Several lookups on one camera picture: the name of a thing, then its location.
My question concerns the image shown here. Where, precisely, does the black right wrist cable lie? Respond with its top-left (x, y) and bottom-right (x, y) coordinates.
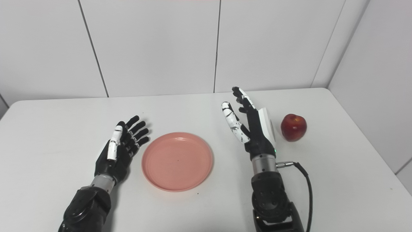
top-left (276, 161), bottom-right (314, 232)

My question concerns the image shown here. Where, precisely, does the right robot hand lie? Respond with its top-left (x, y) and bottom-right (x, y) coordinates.
top-left (221, 86), bottom-right (277, 161)

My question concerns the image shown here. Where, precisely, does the red apple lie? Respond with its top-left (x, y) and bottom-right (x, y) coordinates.
top-left (281, 113), bottom-right (307, 142)

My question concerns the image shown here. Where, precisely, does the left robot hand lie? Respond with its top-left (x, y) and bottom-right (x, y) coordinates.
top-left (94, 115), bottom-right (150, 185)

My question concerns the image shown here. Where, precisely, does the pink plate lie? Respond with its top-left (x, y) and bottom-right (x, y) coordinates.
top-left (141, 132), bottom-right (214, 192)

